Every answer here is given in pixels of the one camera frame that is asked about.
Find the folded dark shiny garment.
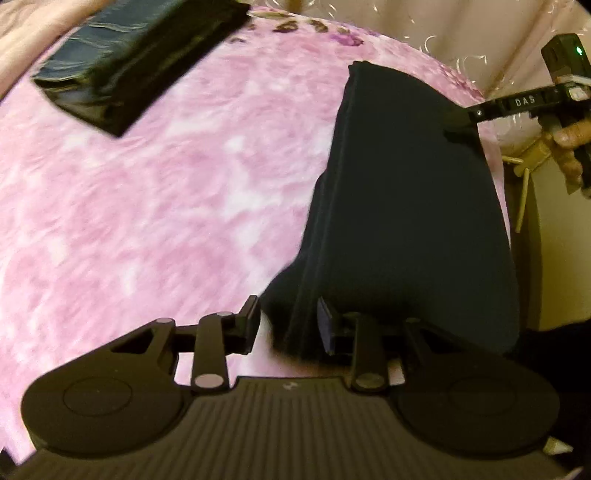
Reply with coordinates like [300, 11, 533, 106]
[31, 0, 251, 138]

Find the person's right hand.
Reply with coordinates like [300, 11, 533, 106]
[551, 121, 584, 189]

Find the pink fluffy blanket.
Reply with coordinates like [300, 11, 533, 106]
[0, 4, 513, 467]

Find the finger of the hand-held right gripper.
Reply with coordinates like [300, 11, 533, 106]
[442, 104, 485, 140]

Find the wooden stick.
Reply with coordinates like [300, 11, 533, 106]
[515, 167, 533, 235]

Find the beige cabinet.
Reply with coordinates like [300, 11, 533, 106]
[505, 157, 591, 334]

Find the dark navy garment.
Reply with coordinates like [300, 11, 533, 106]
[261, 60, 525, 363]

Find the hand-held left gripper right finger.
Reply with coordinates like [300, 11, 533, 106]
[316, 298, 445, 394]

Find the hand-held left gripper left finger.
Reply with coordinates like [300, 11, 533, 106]
[109, 295, 262, 394]

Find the cream quilt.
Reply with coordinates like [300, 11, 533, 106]
[0, 0, 112, 100]

